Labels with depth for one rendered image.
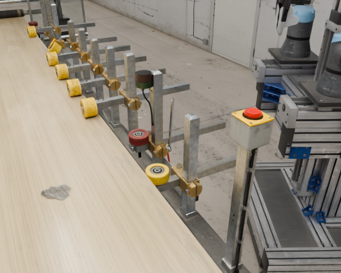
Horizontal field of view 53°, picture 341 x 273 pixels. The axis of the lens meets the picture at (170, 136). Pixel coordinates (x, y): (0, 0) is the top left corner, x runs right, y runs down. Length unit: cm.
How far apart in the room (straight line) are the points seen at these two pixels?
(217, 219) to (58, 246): 149
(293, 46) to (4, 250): 155
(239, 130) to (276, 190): 147
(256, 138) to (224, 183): 178
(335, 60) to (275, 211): 99
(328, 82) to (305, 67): 49
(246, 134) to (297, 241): 124
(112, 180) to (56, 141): 35
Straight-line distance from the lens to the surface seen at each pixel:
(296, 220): 208
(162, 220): 97
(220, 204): 239
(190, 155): 110
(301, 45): 189
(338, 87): 146
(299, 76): 191
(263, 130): 80
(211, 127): 150
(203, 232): 122
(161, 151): 132
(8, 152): 136
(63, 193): 108
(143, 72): 120
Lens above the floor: 158
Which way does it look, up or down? 31 degrees down
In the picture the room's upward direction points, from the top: straight up
